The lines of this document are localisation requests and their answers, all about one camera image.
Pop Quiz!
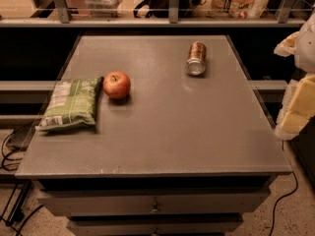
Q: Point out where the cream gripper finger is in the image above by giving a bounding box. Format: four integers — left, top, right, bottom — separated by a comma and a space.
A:
275, 74, 315, 141
274, 31, 299, 57

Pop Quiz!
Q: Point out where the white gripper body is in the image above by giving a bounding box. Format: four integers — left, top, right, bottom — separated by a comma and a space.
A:
294, 14, 315, 73

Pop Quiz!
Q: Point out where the orange soda can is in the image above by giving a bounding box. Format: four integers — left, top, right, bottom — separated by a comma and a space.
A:
186, 41, 207, 76

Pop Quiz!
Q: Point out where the black bag on shelf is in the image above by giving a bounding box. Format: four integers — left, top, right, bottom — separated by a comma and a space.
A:
133, 0, 206, 18

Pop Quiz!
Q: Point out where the red apple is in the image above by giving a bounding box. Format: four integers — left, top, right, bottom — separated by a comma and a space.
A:
103, 71, 131, 99

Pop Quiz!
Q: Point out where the grey cabinet upper drawer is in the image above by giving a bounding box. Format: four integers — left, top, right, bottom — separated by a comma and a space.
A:
38, 188, 270, 217

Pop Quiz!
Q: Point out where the grey cabinet drawer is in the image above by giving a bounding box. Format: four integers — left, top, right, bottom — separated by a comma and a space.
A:
67, 215, 243, 236
38, 188, 270, 217

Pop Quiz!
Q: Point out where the green chip bag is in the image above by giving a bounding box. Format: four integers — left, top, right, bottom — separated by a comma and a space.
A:
35, 77, 103, 132

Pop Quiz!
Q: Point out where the grey cabinet lower drawer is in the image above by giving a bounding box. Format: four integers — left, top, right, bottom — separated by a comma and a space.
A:
67, 215, 243, 236

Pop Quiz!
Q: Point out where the black floor cable right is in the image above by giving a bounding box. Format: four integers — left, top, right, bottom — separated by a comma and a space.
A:
268, 141, 299, 236

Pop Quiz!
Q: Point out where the grey metal shelf rail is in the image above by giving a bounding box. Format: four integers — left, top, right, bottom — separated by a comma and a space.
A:
0, 0, 314, 28

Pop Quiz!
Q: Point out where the black cables left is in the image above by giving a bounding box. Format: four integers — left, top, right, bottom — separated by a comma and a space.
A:
0, 121, 44, 236

